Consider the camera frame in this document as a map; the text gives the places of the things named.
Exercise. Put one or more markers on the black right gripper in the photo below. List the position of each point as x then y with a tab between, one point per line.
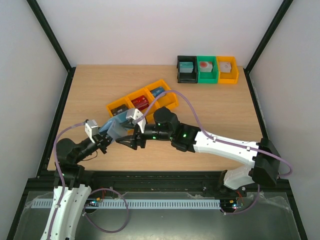
138	139

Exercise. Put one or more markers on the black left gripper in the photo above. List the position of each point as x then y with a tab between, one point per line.
100	140

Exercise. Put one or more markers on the blue card holder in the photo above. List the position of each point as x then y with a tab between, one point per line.
115	131

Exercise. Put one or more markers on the blue credit card stack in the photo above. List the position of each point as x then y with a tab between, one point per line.
157	91

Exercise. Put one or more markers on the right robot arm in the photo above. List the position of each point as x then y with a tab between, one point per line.
260	160

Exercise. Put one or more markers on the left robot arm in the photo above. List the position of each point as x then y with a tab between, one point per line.
72	185

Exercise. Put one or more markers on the black credit card stack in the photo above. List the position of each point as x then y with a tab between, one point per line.
118	110

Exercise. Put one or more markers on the red credit card stack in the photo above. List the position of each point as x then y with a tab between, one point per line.
140	102

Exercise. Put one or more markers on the yellow bin with red cards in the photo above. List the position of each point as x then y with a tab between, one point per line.
147	93

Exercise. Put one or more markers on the yellow bin with blue cards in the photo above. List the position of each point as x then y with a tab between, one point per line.
169	100

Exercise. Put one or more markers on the teal card deck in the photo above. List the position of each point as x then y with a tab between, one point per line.
186	66

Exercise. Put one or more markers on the grey card deck in green bin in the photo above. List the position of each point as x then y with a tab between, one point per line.
205	66

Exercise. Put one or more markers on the black storage bin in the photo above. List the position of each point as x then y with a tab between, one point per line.
187	78

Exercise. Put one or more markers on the green storage bin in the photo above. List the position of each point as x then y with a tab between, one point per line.
208	78

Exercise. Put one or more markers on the orange storage bin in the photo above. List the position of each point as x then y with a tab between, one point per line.
233	76

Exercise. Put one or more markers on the grey deck in orange bin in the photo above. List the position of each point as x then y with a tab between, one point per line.
225	67

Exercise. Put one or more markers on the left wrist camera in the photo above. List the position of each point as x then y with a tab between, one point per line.
91	128

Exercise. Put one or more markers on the light blue cable duct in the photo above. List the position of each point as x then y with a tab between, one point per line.
157	204

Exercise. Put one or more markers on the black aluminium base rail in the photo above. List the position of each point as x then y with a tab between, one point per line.
205	183

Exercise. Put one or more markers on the black frame post left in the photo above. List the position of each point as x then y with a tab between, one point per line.
42	20

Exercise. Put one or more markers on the black frame post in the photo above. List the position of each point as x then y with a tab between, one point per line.
42	20
279	15

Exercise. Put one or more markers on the black frame post right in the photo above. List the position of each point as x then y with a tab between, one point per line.
279	15

